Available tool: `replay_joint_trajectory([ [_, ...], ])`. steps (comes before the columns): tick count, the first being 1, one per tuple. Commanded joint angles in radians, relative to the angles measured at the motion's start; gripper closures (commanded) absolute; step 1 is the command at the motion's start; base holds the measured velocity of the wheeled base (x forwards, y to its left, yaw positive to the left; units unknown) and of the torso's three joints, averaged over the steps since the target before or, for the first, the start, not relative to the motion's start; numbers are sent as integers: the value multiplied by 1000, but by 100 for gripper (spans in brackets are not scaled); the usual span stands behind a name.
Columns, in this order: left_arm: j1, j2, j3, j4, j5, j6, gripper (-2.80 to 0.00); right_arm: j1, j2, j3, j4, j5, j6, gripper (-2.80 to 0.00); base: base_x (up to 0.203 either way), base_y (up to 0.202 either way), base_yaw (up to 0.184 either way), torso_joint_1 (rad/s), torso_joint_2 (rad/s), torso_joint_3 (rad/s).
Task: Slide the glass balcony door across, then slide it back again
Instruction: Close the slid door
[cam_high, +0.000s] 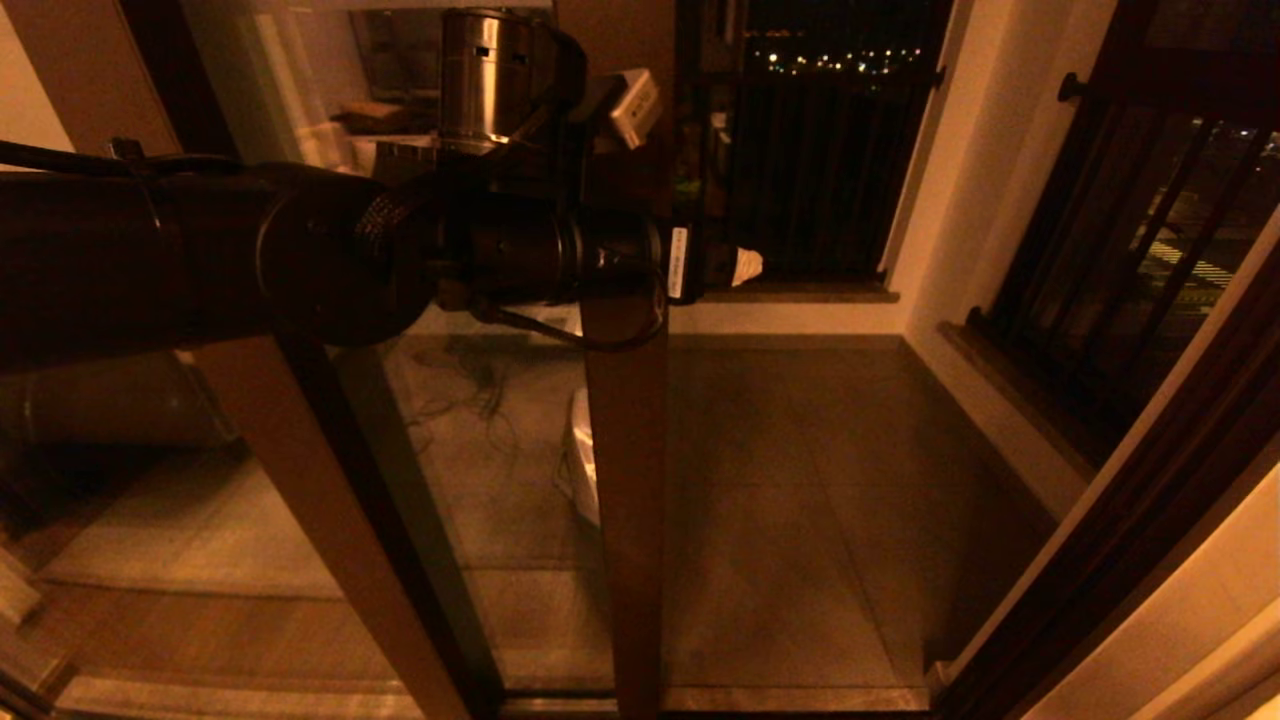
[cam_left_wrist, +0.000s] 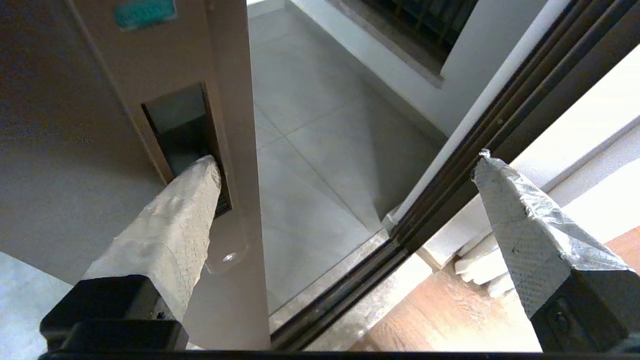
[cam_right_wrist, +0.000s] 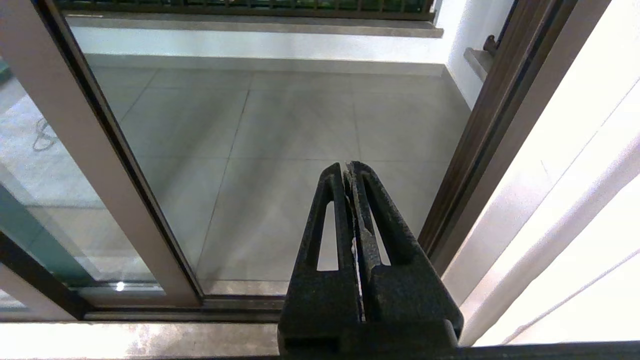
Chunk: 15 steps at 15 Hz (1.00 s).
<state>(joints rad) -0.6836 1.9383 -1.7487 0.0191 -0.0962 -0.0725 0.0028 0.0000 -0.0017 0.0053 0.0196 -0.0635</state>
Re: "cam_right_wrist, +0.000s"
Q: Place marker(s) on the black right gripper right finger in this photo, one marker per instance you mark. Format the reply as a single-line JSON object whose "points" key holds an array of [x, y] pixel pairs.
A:
{"points": [[410, 300]]}

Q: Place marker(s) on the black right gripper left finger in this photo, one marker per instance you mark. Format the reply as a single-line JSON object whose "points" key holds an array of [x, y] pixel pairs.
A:
{"points": [[320, 300]]}

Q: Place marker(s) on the brown framed sliding glass door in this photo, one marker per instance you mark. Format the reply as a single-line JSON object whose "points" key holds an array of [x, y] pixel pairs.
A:
{"points": [[85, 140]]}

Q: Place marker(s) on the white sheer curtain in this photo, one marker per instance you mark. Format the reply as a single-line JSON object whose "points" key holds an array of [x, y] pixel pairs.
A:
{"points": [[575, 200]]}

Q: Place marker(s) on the long dark stone window sill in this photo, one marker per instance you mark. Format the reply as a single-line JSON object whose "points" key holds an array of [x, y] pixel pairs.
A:
{"points": [[477, 60]]}

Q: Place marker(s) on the short dark stone window sill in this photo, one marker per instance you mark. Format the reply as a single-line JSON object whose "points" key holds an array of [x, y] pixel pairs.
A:
{"points": [[250, 25]]}

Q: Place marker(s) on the brown framed fixed glass panel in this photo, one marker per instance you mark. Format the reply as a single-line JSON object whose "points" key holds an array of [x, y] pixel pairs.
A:
{"points": [[35, 270]]}

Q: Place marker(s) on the black balcony railing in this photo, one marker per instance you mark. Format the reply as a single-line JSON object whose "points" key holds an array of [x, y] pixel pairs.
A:
{"points": [[250, 6]]}

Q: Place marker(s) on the black railing wall bracket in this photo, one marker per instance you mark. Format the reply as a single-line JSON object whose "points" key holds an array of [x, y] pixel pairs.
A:
{"points": [[491, 45]]}

